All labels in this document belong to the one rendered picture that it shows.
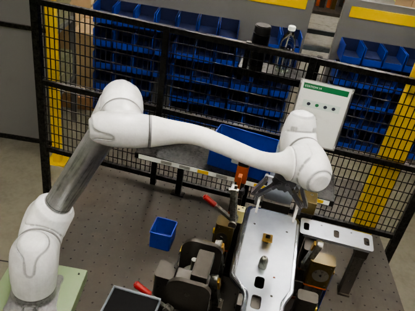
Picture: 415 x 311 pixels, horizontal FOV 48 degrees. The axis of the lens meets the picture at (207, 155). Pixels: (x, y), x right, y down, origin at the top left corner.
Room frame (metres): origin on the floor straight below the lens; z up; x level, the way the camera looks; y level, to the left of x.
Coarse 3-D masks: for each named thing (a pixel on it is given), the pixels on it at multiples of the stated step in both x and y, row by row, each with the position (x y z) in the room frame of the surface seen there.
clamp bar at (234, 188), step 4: (228, 188) 1.34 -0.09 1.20; (232, 188) 1.33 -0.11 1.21; (236, 188) 1.35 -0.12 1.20; (244, 188) 1.35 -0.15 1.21; (228, 192) 1.33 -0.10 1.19; (232, 192) 1.32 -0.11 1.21; (236, 192) 1.32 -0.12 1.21; (240, 192) 1.33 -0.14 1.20; (244, 192) 1.33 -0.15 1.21; (232, 196) 1.32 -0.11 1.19; (236, 196) 1.32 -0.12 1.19; (232, 200) 1.32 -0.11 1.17; (236, 200) 1.32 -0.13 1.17; (232, 204) 1.32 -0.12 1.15; (236, 204) 1.35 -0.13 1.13; (232, 208) 1.32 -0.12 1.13; (236, 208) 1.35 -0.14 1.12; (232, 212) 1.32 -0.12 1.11; (236, 212) 1.34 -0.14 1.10; (232, 216) 1.32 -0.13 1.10; (236, 216) 1.34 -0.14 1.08; (232, 220) 1.32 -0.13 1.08; (236, 220) 1.34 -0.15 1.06
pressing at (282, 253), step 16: (256, 224) 1.41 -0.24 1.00; (272, 224) 1.43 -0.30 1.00; (288, 224) 1.44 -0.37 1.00; (240, 240) 1.30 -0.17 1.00; (256, 240) 1.32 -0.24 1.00; (272, 240) 1.33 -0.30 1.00; (288, 240) 1.35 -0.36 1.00; (240, 256) 1.22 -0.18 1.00; (256, 256) 1.23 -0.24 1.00; (272, 256) 1.25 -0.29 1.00; (288, 256) 1.26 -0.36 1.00; (240, 272) 1.14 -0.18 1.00; (256, 272) 1.16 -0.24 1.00; (272, 272) 1.17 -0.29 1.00; (288, 272) 1.18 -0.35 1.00; (240, 288) 1.07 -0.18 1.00; (256, 288) 1.09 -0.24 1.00; (272, 288) 1.10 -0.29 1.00; (288, 288) 1.11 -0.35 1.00; (272, 304) 1.03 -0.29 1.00
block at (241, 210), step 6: (240, 210) 1.40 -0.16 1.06; (240, 216) 1.39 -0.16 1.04; (240, 222) 1.39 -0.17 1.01; (234, 234) 1.40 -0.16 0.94; (234, 240) 1.40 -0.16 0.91; (234, 246) 1.40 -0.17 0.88; (228, 252) 1.40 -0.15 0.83; (228, 258) 1.40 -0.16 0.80; (228, 264) 1.40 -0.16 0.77; (228, 270) 1.40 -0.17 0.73; (228, 276) 1.39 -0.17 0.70
